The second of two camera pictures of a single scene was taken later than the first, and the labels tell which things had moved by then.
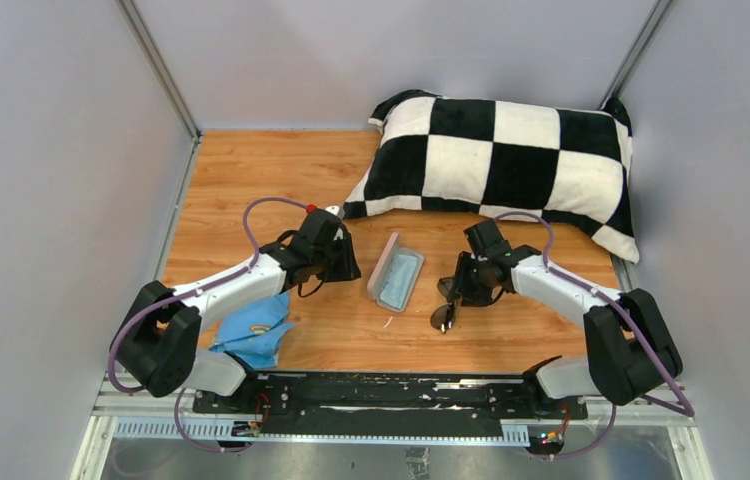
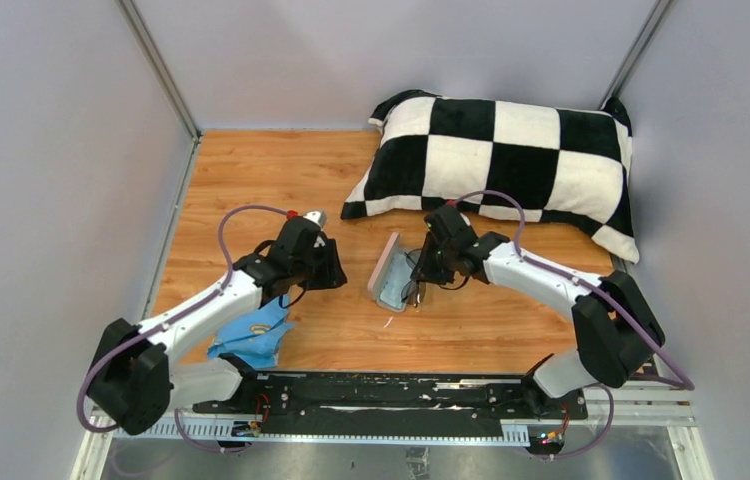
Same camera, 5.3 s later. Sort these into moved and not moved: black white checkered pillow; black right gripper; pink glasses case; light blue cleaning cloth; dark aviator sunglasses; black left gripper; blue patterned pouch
Moved: dark aviator sunglasses; black left gripper; black right gripper
Not moved: black white checkered pillow; light blue cleaning cloth; pink glasses case; blue patterned pouch
